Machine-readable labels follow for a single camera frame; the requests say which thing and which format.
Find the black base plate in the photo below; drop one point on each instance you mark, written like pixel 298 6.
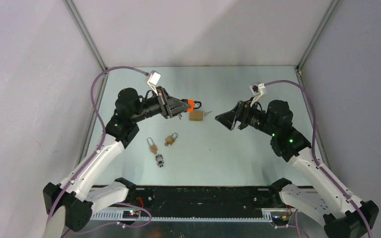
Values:
pixel 206 201

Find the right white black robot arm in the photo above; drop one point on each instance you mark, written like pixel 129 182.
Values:
pixel 338 210

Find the small brass padlock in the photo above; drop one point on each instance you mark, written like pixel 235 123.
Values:
pixel 171 139

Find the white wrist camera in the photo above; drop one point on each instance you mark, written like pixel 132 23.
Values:
pixel 152 80
pixel 258 90

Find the aluminium frame post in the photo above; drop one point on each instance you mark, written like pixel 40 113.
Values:
pixel 84 32
pixel 316 36

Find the right aluminium frame post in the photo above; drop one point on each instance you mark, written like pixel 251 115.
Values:
pixel 316 36

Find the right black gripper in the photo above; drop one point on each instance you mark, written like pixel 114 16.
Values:
pixel 240 113

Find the orange black padlock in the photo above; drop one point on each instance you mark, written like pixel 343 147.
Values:
pixel 192 105

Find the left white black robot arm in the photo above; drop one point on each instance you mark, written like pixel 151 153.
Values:
pixel 74 192

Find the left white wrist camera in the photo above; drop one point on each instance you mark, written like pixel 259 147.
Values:
pixel 152 80

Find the left aluminium frame post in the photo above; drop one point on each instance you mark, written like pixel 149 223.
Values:
pixel 84 32

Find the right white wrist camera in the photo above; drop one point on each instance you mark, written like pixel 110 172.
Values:
pixel 258 90

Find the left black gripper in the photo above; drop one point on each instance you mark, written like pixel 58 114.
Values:
pixel 170 107

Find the silver keys of brass padlock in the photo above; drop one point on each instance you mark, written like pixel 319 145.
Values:
pixel 205 113

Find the slotted grey cable duct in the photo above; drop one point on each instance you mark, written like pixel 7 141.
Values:
pixel 129 215

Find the large brass padlock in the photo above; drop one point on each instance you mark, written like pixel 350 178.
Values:
pixel 196 114

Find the long shackle brass padlock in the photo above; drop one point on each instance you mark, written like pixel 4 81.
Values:
pixel 152 146

